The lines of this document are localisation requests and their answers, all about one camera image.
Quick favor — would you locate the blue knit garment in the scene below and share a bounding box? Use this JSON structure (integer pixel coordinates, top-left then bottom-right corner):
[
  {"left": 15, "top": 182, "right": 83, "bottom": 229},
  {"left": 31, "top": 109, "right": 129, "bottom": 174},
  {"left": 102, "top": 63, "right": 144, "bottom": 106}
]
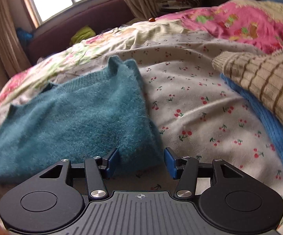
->
[{"left": 220, "top": 73, "right": 283, "bottom": 189}]

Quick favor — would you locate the beige left curtain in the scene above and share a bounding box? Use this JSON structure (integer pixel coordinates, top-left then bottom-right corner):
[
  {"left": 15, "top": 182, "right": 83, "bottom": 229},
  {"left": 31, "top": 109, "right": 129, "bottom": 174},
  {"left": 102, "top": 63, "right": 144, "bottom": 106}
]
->
[{"left": 0, "top": 0, "right": 31, "bottom": 78}]

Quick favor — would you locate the cherry print bed sheet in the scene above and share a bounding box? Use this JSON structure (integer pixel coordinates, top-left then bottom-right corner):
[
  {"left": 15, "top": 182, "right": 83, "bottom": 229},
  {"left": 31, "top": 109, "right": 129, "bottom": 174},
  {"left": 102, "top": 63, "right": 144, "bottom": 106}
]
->
[{"left": 0, "top": 30, "right": 283, "bottom": 234}]

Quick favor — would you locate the blue plastic bag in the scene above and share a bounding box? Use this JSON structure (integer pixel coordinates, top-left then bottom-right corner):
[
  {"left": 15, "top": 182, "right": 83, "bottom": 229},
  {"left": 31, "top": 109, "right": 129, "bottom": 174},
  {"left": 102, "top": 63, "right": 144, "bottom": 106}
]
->
[{"left": 15, "top": 28, "right": 33, "bottom": 47}]

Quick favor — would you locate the lime green cloth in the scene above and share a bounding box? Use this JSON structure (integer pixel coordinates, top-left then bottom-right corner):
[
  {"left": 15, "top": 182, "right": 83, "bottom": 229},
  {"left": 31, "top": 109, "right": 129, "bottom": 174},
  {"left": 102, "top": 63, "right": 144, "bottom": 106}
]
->
[{"left": 70, "top": 25, "right": 96, "bottom": 46}]

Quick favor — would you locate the pink floral quilt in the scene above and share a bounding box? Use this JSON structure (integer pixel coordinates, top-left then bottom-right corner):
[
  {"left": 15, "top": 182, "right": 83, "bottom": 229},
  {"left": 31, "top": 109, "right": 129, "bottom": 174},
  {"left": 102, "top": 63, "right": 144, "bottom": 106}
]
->
[{"left": 0, "top": 0, "right": 283, "bottom": 108}]

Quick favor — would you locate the beige brown striped sweater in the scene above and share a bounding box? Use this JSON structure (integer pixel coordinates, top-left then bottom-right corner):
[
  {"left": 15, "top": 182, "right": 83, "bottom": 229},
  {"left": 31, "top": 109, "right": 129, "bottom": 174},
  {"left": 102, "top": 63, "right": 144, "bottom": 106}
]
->
[{"left": 212, "top": 51, "right": 283, "bottom": 125}]

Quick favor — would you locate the maroon headboard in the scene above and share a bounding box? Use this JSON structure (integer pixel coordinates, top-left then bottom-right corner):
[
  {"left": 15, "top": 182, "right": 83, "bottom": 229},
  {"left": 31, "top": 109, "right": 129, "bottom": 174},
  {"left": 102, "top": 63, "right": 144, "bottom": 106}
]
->
[{"left": 26, "top": 0, "right": 135, "bottom": 65}]

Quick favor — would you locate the teal fuzzy sweater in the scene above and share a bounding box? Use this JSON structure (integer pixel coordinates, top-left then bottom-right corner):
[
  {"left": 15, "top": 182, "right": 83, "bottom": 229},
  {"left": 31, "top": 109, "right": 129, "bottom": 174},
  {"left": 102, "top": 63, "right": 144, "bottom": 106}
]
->
[{"left": 0, "top": 56, "right": 163, "bottom": 183}]

